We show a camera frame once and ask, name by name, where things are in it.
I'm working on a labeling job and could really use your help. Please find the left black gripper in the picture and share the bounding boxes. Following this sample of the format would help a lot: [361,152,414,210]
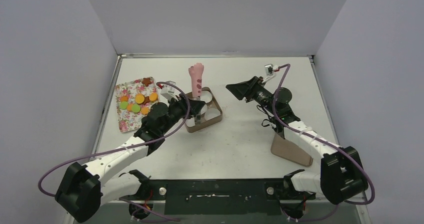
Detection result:
[160,93,205,135]

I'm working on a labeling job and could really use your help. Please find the orange flower cookie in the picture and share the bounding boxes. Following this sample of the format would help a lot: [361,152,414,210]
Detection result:
[140,107,150,115]

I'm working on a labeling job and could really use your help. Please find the orange round cookie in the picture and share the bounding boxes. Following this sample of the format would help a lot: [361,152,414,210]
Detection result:
[134,93,145,104]
[149,92,158,102]

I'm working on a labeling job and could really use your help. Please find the green round cookie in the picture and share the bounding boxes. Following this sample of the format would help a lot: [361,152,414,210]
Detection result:
[131,104,141,113]
[119,101,129,110]

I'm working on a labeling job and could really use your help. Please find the pink cat paw tongs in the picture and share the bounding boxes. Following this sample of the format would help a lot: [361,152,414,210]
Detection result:
[188,62,205,126]

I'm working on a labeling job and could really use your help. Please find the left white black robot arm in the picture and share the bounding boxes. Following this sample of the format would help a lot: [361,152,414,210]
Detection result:
[54,95,206,223]

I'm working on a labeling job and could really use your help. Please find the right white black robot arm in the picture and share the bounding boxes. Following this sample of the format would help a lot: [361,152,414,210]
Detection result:
[226,76,370,205]

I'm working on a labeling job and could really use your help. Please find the white paper cup back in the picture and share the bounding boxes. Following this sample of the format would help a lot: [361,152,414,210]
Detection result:
[200,90,213,104]

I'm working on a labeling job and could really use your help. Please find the white paper cup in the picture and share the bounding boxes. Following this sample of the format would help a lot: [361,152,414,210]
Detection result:
[204,108,221,121]
[200,90,213,104]

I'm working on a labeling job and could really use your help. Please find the white paper cup right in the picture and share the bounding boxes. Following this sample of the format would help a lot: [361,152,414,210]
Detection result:
[204,108,221,121]

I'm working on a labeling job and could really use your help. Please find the brown square cookie box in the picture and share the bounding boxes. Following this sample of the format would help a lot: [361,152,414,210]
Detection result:
[184,87,223,133]

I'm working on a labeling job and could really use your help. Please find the brown star cookie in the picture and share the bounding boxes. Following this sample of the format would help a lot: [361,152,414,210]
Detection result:
[141,77,152,87]

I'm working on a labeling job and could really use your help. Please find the floral cookie tray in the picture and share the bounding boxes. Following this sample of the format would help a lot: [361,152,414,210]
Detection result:
[114,77,160,133]

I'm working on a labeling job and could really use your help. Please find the orange cookie far left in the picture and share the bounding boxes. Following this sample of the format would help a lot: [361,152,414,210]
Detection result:
[120,96,129,102]

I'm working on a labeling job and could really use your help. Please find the brown box lid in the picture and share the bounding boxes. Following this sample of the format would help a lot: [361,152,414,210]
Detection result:
[270,134,313,167]

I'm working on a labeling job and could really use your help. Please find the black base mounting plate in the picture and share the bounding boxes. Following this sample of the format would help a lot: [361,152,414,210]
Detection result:
[127,178,316,216]

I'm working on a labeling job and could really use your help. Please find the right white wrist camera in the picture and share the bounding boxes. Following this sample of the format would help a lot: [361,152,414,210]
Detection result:
[263,64,280,83]

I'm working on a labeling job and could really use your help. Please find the aluminium frame rail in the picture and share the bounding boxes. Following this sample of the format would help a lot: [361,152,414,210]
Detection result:
[67,179,369,204]

